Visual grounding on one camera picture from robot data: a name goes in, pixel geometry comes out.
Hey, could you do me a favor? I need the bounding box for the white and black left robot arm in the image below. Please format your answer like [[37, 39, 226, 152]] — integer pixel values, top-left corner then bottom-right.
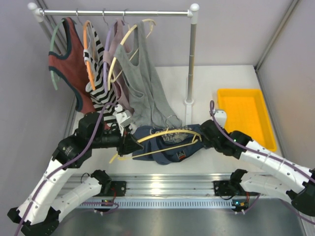
[[7, 111, 143, 236]]

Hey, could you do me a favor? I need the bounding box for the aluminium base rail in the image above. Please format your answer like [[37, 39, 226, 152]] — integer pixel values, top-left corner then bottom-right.
[[54, 173, 271, 209]]

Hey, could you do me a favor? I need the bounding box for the yellow plastic tray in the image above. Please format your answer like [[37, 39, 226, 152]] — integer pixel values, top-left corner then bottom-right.
[[217, 88, 277, 152]]

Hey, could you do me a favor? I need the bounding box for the green hanger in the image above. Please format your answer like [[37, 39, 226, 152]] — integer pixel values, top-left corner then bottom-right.
[[49, 19, 64, 90]]

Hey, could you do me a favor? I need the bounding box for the black white striped tank top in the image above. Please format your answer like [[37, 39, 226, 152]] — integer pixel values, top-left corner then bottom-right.
[[82, 22, 124, 126]]

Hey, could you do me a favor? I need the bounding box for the orange hanger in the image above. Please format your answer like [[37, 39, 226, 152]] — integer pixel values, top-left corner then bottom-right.
[[76, 9, 96, 91]]

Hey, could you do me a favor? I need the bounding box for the blue printed tank top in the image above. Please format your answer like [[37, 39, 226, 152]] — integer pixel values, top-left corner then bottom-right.
[[132, 124, 205, 165]]

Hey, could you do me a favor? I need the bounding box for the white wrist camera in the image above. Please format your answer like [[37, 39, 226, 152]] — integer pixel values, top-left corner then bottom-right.
[[113, 104, 133, 131], [213, 109, 227, 128]]

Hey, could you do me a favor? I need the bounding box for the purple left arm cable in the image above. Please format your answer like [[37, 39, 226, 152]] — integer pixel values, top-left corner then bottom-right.
[[15, 102, 119, 236]]

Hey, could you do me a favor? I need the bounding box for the rust red tank top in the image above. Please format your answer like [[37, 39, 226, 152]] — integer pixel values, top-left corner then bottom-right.
[[59, 17, 96, 114]]

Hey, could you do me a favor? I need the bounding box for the grey tank top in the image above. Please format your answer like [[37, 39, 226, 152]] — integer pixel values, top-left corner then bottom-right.
[[114, 21, 182, 128]]

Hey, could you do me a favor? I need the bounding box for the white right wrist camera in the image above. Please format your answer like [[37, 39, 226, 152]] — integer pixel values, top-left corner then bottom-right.
[[213, 109, 227, 128]]

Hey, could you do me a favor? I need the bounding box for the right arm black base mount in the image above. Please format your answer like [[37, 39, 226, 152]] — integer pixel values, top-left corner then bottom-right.
[[213, 180, 246, 200]]

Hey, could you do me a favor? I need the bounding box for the silver white clothes rack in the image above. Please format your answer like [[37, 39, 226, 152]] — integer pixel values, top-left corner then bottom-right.
[[28, 2, 200, 124]]

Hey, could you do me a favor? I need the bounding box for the cream hanger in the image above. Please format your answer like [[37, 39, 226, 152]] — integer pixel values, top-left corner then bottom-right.
[[107, 8, 157, 90]]

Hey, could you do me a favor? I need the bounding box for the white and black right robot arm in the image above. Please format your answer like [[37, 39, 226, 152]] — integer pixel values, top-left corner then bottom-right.
[[201, 120, 315, 216]]

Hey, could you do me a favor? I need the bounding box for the lilac hanger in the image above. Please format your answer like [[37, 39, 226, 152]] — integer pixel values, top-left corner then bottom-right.
[[103, 21, 116, 93]]

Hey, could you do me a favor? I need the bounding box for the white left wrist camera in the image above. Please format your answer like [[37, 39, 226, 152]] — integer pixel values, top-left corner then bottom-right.
[[113, 104, 133, 131]]

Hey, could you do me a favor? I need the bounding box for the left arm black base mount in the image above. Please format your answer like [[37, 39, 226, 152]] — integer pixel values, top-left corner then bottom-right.
[[97, 181, 127, 197]]

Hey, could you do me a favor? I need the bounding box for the yellow hanger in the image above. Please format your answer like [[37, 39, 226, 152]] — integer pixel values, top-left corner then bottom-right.
[[109, 124, 204, 165]]

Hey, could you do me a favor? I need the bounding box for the mauve tank top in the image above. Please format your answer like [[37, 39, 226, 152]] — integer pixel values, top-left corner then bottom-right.
[[107, 19, 134, 114]]

